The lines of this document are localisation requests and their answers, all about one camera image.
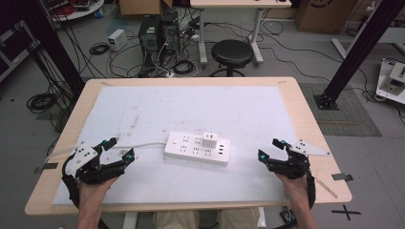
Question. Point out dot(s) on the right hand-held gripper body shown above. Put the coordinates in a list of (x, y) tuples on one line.
[(296, 162)]

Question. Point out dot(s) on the person's left hand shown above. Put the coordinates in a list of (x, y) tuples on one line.
[(94, 194)]

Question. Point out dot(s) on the black tape strip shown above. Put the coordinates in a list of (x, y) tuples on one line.
[(342, 177), (46, 166)]

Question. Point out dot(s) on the black tape cross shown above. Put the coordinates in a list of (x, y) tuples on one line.
[(346, 212)]

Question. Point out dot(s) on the black round stool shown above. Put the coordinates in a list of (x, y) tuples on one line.
[(232, 54)]

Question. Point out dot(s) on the white power supply box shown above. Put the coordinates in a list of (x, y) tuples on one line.
[(117, 39)]

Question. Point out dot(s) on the black computer tower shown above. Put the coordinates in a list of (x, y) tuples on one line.
[(170, 30), (149, 36)]

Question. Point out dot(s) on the grey floor mat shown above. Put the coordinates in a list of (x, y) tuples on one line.
[(347, 111)]

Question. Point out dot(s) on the thin wooden stick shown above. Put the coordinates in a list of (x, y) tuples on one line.
[(326, 188)]

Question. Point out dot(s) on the black metal stand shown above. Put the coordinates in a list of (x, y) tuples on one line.
[(359, 51), (51, 44)]

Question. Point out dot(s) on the white-legged wooden desk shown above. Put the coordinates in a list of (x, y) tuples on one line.
[(238, 4)]

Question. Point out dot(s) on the white foam mat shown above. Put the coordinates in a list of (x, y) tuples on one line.
[(197, 108)]

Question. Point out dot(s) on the person's beige trouser legs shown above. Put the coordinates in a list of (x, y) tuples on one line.
[(178, 220)]

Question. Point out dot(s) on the white charger plug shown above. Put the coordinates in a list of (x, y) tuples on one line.
[(210, 140)]

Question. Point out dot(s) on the round white table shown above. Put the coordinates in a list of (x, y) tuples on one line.
[(73, 8)]

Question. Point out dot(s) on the person's right hand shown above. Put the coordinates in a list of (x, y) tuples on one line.
[(296, 191)]

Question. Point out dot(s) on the white power strip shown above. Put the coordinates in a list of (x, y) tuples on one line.
[(191, 149)]

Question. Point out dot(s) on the large cardboard box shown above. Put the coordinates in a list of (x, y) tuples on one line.
[(324, 14)]

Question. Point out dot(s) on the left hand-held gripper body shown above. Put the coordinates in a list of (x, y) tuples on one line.
[(82, 159)]

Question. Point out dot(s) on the white device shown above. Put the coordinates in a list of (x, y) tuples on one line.
[(391, 81)]

